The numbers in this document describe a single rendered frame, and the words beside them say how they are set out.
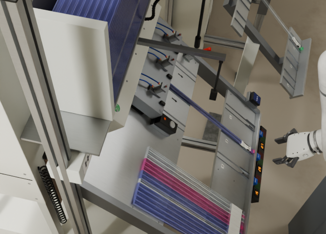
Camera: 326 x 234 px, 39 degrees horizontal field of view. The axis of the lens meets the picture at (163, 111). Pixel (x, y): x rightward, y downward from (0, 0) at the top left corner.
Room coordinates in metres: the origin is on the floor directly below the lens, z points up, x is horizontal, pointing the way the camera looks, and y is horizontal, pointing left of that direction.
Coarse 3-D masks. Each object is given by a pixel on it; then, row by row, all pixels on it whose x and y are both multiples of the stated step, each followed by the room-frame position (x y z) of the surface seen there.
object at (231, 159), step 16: (224, 112) 1.01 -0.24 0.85; (240, 112) 1.05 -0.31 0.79; (240, 128) 0.98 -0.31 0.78; (224, 144) 0.88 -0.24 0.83; (224, 160) 0.81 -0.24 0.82; (240, 160) 0.85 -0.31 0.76; (224, 176) 0.75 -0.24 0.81; (240, 176) 0.79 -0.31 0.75; (224, 192) 0.69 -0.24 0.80; (240, 192) 0.72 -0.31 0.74; (240, 208) 0.66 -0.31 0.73
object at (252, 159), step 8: (256, 120) 1.06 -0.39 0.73; (256, 128) 1.02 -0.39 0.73; (256, 136) 0.98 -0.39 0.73; (256, 144) 0.94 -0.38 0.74; (256, 152) 0.90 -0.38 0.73; (248, 176) 0.80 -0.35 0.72; (248, 184) 0.76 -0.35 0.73; (248, 192) 0.73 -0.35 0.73; (248, 200) 0.70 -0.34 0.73; (248, 208) 0.67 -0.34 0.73; (248, 216) 0.64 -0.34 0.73
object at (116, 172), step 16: (176, 64) 1.07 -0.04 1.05; (192, 64) 1.11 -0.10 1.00; (176, 80) 1.00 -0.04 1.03; (192, 80) 1.05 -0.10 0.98; (176, 96) 0.94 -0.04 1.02; (176, 112) 0.88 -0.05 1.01; (128, 128) 0.74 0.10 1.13; (144, 128) 0.76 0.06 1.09; (112, 144) 0.66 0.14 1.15; (128, 144) 0.69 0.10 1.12; (144, 144) 0.71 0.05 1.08; (160, 144) 0.74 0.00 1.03; (176, 144) 0.77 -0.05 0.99; (96, 160) 0.59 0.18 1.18; (112, 160) 0.62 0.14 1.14; (128, 160) 0.64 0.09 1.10; (176, 160) 0.72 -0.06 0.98; (96, 176) 0.55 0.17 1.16; (112, 176) 0.57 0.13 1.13; (128, 176) 0.59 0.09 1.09; (112, 192) 0.53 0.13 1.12; (128, 192) 0.54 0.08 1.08
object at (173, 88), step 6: (174, 90) 0.95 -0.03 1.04; (180, 96) 0.95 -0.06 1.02; (186, 96) 0.96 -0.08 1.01; (192, 102) 0.95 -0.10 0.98; (198, 108) 0.94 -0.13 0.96; (204, 114) 0.93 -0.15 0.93; (210, 120) 0.93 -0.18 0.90; (216, 120) 0.94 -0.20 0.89; (222, 126) 0.93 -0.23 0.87; (228, 132) 0.92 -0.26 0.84; (234, 138) 0.92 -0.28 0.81; (252, 150) 0.91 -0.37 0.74
